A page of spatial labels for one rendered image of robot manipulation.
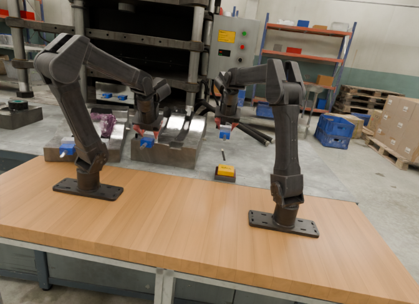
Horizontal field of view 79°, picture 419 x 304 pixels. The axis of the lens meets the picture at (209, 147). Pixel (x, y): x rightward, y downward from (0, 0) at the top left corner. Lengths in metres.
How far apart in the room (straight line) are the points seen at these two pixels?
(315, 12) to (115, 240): 7.47
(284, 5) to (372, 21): 2.19
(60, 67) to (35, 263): 1.13
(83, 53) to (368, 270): 0.87
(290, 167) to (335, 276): 0.28
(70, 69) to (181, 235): 0.49
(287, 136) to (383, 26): 7.49
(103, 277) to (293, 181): 1.08
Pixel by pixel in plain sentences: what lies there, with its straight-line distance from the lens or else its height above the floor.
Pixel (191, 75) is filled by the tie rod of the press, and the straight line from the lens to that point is 1.68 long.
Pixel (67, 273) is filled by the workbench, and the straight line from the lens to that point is 1.57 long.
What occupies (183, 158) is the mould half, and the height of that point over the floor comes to 0.84.
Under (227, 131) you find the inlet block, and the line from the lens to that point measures 1.07.
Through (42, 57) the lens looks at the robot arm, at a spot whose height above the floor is 1.19.
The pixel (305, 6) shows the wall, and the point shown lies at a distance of 7.76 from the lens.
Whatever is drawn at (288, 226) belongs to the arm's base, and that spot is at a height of 0.82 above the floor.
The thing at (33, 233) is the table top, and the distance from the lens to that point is 0.77.
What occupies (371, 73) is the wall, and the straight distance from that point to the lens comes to 8.08.
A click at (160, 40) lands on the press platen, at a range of 1.80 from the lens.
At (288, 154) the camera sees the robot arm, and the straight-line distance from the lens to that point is 0.72.
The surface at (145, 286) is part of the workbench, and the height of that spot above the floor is 0.14.
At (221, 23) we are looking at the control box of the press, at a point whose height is 1.42.
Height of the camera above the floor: 1.25
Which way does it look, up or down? 21 degrees down
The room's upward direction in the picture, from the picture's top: 8 degrees clockwise
